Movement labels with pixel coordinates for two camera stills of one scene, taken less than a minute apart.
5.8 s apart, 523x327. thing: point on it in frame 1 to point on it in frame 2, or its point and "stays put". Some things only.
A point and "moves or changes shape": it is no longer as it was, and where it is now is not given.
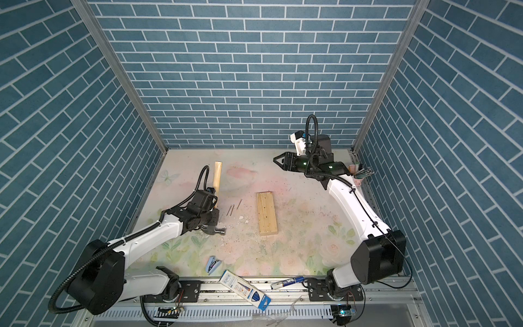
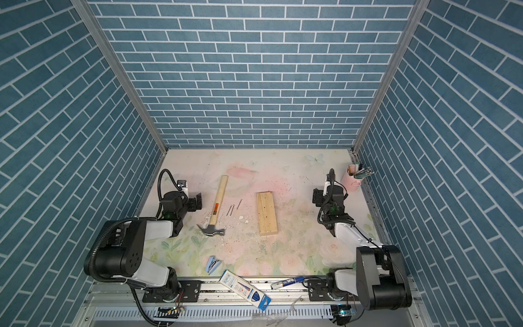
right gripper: x=289 y=165 to x=318 y=196
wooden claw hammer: x=214 y=225 moves or changes shape
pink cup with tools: x=359 y=172 stays put
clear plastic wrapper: x=275 y=317 stays put
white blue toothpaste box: x=250 y=293 stays put
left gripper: x=216 y=216 to x=198 y=200
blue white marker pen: x=287 y=282 stays put
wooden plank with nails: x=267 y=214 stays put
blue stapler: x=212 y=264 stays put
